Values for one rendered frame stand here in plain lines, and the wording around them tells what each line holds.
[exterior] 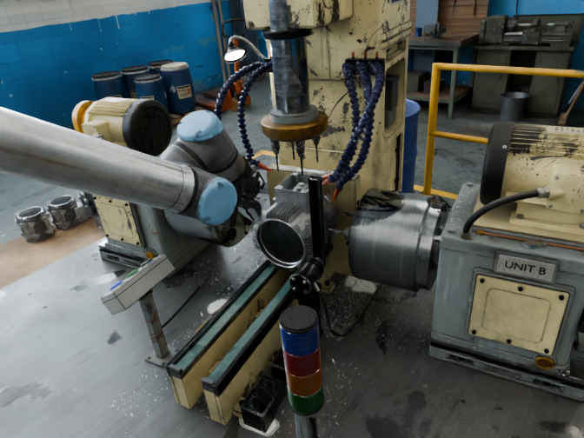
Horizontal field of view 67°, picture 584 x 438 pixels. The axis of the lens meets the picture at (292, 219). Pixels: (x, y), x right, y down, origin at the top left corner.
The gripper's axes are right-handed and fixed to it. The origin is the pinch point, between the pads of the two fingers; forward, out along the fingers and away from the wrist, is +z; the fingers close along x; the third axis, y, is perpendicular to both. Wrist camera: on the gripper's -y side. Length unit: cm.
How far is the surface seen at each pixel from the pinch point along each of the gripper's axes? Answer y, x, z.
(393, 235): 2.4, -38.0, -1.5
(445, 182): 183, -6, 230
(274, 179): 19.8, 6.2, 8.9
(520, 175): 14, -62, -15
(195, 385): -44.2, -3.0, 2.2
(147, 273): -25.7, 13.2, -12.9
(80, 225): 28, 222, 124
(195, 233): -4.6, 23.2, 7.6
